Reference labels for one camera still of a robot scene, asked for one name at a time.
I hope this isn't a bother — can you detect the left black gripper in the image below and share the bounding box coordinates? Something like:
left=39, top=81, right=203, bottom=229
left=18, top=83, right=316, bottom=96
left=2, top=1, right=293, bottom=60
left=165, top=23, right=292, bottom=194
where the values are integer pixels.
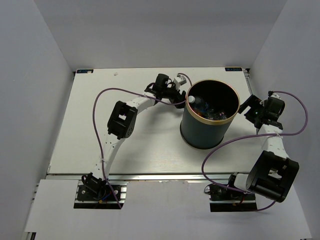
left=161, top=82, right=189, bottom=109

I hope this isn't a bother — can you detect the clear bottle white cap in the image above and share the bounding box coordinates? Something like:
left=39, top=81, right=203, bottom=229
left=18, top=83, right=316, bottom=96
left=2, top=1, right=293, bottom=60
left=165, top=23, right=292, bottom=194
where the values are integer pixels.
left=187, top=95, right=209, bottom=113

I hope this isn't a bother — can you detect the orange plastic bottle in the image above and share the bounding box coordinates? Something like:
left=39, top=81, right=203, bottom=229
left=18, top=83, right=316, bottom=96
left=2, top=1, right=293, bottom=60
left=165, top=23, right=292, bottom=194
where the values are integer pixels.
left=195, top=111, right=203, bottom=118

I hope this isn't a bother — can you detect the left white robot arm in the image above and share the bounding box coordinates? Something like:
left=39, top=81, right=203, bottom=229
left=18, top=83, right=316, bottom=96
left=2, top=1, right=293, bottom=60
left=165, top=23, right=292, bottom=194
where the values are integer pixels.
left=81, top=73, right=192, bottom=200

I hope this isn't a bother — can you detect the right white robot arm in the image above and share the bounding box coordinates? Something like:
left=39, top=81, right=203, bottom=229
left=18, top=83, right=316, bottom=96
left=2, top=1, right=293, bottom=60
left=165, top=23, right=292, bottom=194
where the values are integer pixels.
left=225, top=92, right=300, bottom=203

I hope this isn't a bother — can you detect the dark round bin gold rim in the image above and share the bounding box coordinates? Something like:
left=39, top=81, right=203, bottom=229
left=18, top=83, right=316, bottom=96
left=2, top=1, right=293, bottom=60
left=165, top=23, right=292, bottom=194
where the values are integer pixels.
left=179, top=79, right=240, bottom=150

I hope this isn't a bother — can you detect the right blue table sticker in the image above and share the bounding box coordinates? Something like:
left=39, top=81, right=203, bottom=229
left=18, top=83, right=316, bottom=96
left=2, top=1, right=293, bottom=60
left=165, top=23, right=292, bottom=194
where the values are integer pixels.
left=224, top=67, right=243, bottom=72

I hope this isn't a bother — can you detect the blue table sticker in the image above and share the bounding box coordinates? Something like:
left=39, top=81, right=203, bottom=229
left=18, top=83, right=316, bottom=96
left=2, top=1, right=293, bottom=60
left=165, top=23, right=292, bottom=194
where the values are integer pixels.
left=224, top=67, right=243, bottom=72
left=76, top=69, right=94, bottom=74

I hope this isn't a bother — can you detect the left blue table sticker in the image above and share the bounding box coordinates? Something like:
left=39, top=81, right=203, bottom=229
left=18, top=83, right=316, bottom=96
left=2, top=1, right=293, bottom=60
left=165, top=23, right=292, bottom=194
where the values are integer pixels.
left=76, top=69, right=94, bottom=74

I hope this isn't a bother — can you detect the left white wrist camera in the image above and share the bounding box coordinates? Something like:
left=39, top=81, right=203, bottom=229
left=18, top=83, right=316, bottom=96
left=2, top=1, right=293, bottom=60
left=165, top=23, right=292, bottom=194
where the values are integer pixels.
left=173, top=74, right=187, bottom=90

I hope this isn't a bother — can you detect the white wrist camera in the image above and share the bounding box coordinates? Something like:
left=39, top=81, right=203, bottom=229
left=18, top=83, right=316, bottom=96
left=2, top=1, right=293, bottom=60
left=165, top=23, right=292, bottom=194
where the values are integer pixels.
left=260, top=90, right=281, bottom=106
left=173, top=74, right=187, bottom=90

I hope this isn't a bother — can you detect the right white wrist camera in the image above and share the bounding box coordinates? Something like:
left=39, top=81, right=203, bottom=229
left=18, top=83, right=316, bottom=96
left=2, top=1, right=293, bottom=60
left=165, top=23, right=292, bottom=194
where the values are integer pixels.
left=260, top=90, right=281, bottom=106

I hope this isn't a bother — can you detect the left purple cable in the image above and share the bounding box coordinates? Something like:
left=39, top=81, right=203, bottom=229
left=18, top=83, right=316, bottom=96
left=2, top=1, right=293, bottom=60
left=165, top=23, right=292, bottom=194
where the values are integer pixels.
left=92, top=72, right=193, bottom=210

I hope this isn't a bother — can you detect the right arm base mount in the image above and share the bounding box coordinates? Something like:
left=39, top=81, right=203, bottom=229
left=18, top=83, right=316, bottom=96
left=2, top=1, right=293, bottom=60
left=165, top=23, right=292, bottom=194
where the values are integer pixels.
left=203, top=172, right=258, bottom=213

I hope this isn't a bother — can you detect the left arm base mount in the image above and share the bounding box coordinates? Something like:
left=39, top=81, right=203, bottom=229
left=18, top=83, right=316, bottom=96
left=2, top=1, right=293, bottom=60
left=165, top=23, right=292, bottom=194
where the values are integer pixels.
left=73, top=178, right=126, bottom=210

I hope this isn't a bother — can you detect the aluminium front rail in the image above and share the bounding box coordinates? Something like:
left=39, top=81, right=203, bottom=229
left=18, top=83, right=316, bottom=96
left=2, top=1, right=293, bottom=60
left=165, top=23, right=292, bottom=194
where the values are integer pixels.
left=46, top=171, right=241, bottom=182

